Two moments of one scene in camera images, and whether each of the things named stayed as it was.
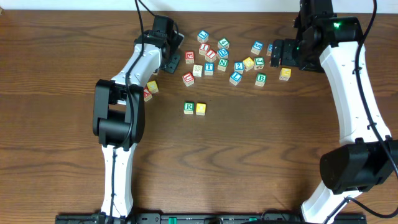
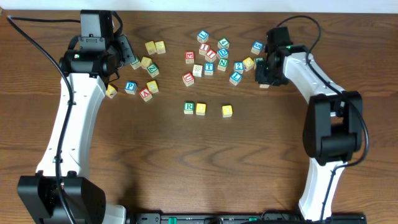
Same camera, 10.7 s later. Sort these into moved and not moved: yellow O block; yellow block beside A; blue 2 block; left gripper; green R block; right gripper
Moved: left gripper; right gripper
Not moved: green R block; yellow block beside A; yellow O block; blue 2 block
